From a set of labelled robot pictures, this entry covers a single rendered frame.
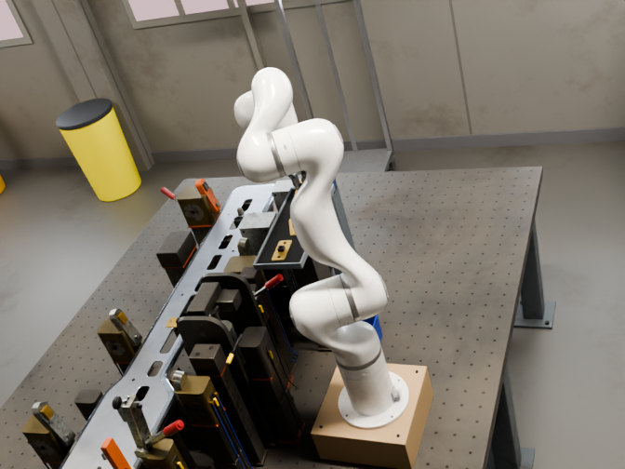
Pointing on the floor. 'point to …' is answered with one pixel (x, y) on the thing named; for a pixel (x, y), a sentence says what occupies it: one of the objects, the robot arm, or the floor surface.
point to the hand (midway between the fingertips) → (300, 180)
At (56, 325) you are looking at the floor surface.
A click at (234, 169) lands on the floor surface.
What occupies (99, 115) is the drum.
